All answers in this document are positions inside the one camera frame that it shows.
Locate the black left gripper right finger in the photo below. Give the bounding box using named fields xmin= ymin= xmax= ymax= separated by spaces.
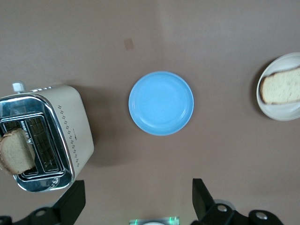
xmin=191 ymin=178 xmax=285 ymax=225

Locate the beige plate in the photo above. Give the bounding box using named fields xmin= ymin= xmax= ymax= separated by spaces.
xmin=256 ymin=52 xmax=300 ymax=121

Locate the blue plate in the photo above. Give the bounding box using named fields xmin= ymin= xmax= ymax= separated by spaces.
xmin=128 ymin=71 xmax=195 ymax=136

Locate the beige chrome toaster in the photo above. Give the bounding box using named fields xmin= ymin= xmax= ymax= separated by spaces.
xmin=0 ymin=81 xmax=95 ymax=193

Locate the pale bread slice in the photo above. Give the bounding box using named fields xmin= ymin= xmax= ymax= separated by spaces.
xmin=259 ymin=67 xmax=300 ymax=105

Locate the toasted brown bread slice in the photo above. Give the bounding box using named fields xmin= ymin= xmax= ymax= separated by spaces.
xmin=0 ymin=128 xmax=37 ymax=176

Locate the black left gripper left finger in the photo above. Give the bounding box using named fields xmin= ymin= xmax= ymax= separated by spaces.
xmin=0 ymin=180 xmax=86 ymax=225

